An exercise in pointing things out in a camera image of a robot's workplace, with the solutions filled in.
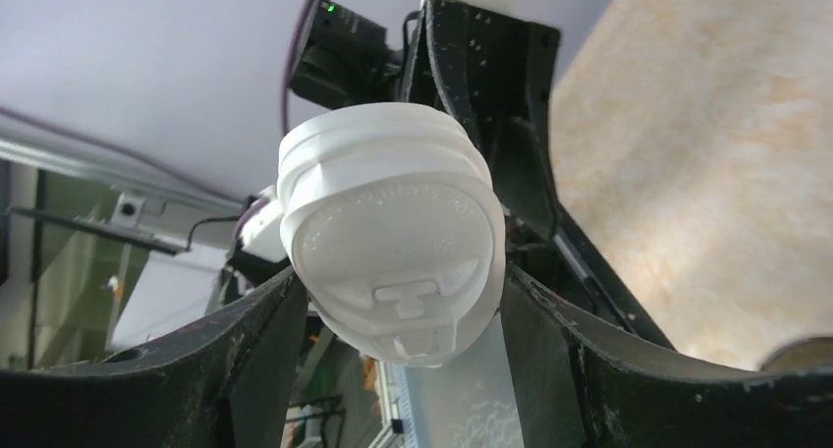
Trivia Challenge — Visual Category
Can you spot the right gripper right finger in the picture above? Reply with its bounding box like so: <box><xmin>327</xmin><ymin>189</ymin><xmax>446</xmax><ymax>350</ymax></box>
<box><xmin>501</xmin><ymin>265</ymin><xmax>832</xmax><ymax>447</ymax></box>

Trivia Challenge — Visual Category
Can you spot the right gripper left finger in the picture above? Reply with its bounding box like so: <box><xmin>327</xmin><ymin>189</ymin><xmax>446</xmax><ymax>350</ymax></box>
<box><xmin>1</xmin><ymin>269</ymin><xmax>307</xmax><ymax>447</ymax></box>

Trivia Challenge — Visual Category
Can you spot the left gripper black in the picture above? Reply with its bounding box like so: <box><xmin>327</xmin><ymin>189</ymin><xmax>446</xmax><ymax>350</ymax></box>
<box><xmin>400</xmin><ymin>0</ymin><xmax>671</xmax><ymax>348</ymax></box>

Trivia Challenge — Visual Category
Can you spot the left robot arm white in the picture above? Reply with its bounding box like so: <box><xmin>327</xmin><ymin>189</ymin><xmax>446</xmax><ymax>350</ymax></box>
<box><xmin>229</xmin><ymin>0</ymin><xmax>669</xmax><ymax>365</ymax></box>

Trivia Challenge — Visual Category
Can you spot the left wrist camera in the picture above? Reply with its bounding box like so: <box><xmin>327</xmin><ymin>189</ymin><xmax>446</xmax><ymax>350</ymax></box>
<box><xmin>290</xmin><ymin>0</ymin><xmax>403</xmax><ymax>109</ymax></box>

